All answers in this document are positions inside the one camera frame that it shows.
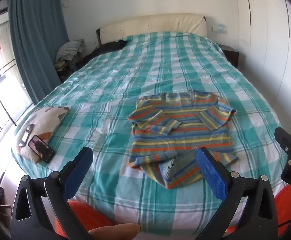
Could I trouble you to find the person's left hand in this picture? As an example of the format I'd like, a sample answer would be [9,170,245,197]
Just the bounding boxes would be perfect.
[88,224,141,240]

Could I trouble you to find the window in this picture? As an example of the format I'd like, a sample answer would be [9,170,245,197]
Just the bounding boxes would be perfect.
[0,12,33,155]

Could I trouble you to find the olive cloth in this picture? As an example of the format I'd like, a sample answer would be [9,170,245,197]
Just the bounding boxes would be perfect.
[55,61,68,72]

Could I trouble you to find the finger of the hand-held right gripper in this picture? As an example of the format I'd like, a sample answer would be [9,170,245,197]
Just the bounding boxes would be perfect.
[274,127,291,162]

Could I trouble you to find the blue curtain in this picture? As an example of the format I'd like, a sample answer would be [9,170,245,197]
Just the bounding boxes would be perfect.
[8,0,69,105]

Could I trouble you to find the black garment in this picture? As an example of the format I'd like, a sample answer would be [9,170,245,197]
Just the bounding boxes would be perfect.
[77,40,128,67]

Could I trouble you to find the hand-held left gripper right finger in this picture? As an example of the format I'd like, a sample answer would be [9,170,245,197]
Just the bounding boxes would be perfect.
[196,147,278,240]

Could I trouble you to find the black smartphone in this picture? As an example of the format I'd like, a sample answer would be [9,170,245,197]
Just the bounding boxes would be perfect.
[28,135,56,164]

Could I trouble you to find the white wardrobe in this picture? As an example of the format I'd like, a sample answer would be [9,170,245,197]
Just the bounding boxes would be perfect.
[234,0,291,130]

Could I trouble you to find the pile of grey striped clothes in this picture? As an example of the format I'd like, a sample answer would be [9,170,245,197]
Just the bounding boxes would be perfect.
[55,39,86,62]

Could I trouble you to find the bed with teal checked sheet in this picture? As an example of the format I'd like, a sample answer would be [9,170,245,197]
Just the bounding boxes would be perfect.
[10,31,290,240]

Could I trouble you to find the striped knit sweater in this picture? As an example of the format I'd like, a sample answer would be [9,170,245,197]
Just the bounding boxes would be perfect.
[127,89,240,190]

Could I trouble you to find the white small device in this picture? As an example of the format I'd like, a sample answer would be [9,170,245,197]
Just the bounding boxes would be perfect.
[19,124,34,147]

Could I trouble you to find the dark wooden nightstand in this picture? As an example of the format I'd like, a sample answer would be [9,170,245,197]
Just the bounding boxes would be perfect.
[221,44,239,68]

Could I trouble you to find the cream padded headboard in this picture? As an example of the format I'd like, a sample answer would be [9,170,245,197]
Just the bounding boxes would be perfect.
[97,13,208,47]

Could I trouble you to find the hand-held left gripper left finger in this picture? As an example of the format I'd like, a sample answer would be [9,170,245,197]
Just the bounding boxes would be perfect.
[10,146,94,240]

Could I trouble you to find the patterned pillow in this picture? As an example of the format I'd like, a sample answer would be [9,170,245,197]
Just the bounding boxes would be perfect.
[15,106,69,164]

